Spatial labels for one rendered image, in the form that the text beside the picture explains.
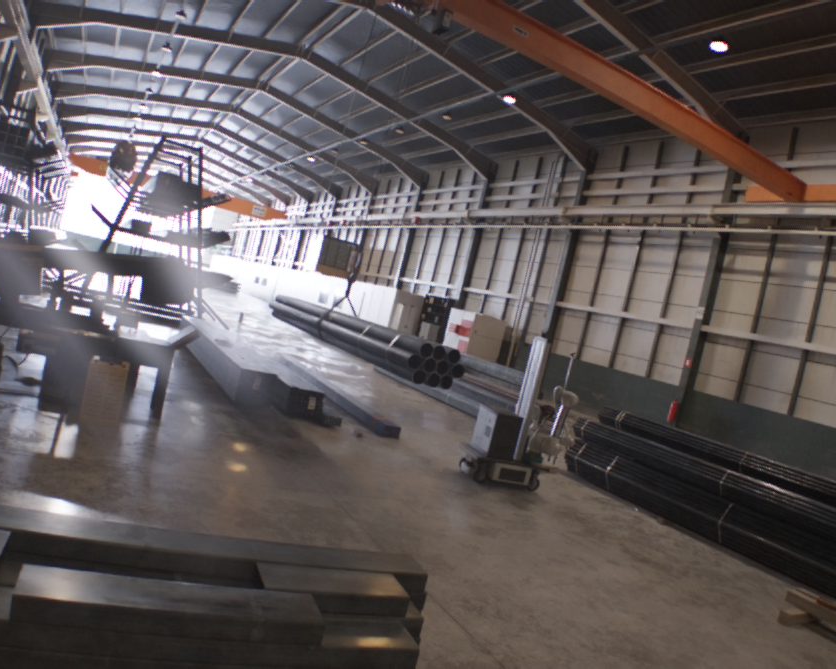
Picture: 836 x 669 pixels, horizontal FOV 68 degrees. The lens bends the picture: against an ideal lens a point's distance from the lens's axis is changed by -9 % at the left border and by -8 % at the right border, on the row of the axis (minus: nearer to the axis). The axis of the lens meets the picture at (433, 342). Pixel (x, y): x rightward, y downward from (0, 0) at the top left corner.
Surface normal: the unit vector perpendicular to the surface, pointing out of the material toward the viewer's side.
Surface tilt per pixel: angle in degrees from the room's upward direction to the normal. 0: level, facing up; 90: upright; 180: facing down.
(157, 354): 90
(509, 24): 90
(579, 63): 90
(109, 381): 90
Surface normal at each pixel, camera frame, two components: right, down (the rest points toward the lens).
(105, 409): 0.39, 0.13
